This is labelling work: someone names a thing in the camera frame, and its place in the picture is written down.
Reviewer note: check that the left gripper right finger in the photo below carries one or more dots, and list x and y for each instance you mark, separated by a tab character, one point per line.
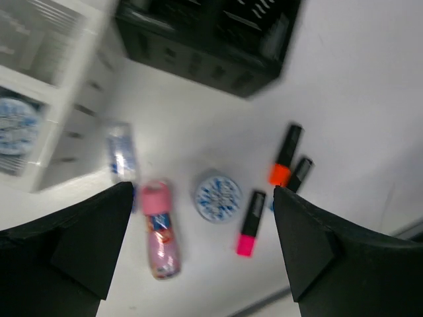
338	268

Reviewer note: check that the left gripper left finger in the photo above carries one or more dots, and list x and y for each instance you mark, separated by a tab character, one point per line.
63	264

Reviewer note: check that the blue slime jar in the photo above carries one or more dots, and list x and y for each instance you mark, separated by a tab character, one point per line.
20	124
217	198

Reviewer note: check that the pink highlighter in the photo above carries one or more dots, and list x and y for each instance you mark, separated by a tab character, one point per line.
248	233

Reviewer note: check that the blue highlighter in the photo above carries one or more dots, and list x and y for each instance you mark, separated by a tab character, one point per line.
299	174

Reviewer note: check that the orange highlighter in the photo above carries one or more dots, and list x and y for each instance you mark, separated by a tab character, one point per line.
280	172

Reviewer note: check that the clear blue-capped glue tube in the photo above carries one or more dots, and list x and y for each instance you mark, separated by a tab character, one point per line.
123	162

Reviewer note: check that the white two-slot organizer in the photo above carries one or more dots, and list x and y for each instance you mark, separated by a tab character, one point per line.
63	57

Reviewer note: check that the black two-slot organizer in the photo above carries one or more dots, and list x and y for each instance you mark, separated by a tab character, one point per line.
238	47

